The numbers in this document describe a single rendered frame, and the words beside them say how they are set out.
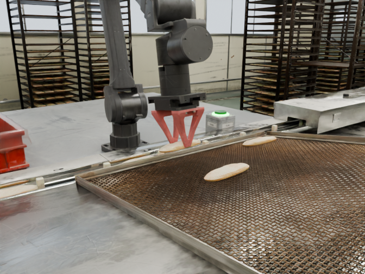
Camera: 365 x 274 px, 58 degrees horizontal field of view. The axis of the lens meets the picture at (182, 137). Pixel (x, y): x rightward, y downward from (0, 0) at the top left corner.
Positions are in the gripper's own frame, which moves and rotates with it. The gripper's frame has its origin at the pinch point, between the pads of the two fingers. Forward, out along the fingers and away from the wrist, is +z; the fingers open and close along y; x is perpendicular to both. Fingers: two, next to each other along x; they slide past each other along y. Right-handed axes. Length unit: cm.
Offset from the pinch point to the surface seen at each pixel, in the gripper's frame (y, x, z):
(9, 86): 449, -89, -22
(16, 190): 18.4, 25.9, 5.8
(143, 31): 412, -296, -93
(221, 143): 4.1, -16.4, 3.9
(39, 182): 18.1, 21.5, 5.5
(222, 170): -13.7, 3.5, 2.9
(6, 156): 37.8, 22.0, 2.5
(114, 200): -9.3, 20.5, 3.3
